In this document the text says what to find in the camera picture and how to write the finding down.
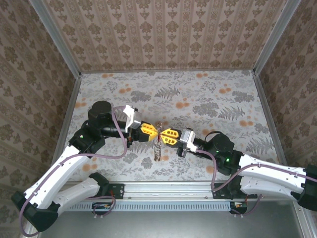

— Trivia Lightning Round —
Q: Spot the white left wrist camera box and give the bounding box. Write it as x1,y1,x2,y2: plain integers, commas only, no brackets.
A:
122,104,144,134

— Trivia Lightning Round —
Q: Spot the grey slotted cable duct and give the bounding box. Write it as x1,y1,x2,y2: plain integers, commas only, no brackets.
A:
66,200,248,213

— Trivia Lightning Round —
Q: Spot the thin aluminium wall-foot rail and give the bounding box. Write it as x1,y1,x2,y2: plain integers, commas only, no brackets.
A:
79,68,256,74

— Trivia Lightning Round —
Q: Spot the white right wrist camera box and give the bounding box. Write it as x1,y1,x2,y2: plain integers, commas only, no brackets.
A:
179,127,199,152

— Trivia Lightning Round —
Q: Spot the aluminium table side rail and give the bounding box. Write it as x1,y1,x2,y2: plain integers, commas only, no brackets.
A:
51,73,82,159
252,70,294,180

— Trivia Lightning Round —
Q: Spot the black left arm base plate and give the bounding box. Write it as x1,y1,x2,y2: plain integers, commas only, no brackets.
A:
80,182,125,200

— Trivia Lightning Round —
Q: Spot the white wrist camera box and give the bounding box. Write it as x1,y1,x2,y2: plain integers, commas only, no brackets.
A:
122,104,144,134
179,127,199,152

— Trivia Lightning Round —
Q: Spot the floral patterned table cover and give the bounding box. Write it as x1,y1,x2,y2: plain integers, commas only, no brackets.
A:
53,70,285,182

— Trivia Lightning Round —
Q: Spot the aluminium frame bar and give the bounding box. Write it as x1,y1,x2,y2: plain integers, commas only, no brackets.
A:
293,198,317,238

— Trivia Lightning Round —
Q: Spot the grey metal sheet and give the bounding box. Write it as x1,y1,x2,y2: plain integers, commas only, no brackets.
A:
37,200,309,238

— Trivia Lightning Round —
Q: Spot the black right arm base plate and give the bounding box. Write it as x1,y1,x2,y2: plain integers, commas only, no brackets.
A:
211,182,258,200

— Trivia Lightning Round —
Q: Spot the aluminium frame post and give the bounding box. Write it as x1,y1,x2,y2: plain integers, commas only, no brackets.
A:
28,0,82,78
252,0,302,75

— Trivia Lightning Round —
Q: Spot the silver keyring chain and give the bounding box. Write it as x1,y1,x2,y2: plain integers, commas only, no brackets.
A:
152,120,164,162

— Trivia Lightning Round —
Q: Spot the black cable outlet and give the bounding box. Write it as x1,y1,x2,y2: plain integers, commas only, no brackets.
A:
229,201,249,215
91,201,112,216

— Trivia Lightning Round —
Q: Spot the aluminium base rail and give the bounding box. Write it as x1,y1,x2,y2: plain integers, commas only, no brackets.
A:
37,180,308,201

